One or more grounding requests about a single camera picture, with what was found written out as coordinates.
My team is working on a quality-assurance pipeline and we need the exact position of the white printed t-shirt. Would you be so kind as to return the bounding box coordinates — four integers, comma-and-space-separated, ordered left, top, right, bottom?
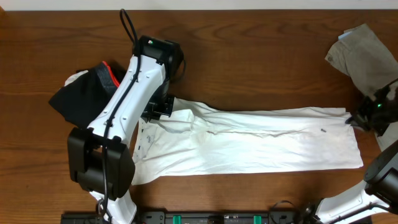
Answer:
132, 99, 363, 185

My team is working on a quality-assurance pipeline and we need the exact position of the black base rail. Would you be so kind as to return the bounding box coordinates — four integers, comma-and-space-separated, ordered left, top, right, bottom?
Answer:
60, 211, 321, 224

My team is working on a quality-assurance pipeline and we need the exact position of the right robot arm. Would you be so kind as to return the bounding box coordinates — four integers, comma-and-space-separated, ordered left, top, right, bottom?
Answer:
302, 85, 397, 224

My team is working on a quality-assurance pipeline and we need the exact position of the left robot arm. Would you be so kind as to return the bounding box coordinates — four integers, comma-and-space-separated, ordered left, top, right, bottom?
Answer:
61, 35, 185, 223

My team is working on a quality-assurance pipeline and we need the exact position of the grey khaki garment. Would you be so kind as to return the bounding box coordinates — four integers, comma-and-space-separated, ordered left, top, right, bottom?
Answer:
325, 23, 398, 152

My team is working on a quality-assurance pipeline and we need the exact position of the black shorts red waistband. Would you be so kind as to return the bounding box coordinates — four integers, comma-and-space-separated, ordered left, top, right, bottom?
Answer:
49, 61, 126, 129

